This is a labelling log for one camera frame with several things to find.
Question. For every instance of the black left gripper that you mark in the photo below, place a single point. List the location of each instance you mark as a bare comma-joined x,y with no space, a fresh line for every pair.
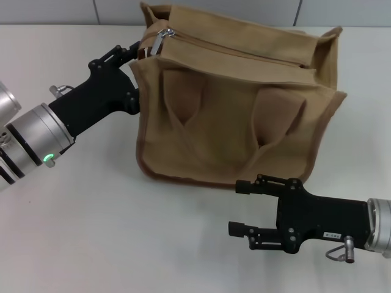
91,100

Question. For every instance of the silver zipper pull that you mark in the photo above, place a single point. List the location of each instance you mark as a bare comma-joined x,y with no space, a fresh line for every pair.
159,42

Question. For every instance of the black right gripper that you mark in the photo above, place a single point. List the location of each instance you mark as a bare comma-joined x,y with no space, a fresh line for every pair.
320,216

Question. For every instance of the khaki canvas food bag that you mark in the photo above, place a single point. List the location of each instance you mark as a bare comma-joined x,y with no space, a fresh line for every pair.
229,116

